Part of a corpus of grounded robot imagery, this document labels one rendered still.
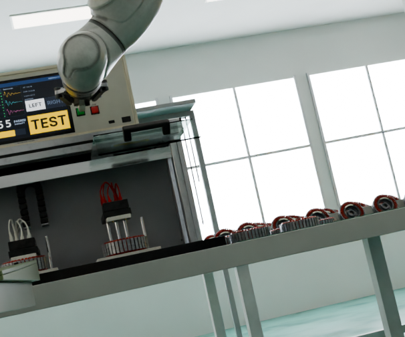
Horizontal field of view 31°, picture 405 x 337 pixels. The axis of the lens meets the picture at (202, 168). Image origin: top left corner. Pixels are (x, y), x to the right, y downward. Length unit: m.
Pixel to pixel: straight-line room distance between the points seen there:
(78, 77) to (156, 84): 7.09
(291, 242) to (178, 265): 0.25
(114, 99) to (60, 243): 0.42
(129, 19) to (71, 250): 0.75
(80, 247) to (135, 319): 6.20
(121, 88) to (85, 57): 0.53
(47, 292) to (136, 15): 0.60
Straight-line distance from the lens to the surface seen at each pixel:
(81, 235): 2.05
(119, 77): 2.02
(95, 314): 8.20
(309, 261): 8.63
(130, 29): 1.57
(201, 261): 1.56
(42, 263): 1.76
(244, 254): 1.58
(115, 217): 1.83
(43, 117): 1.98
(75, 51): 1.49
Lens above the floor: 0.71
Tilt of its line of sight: 8 degrees up
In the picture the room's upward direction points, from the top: 12 degrees counter-clockwise
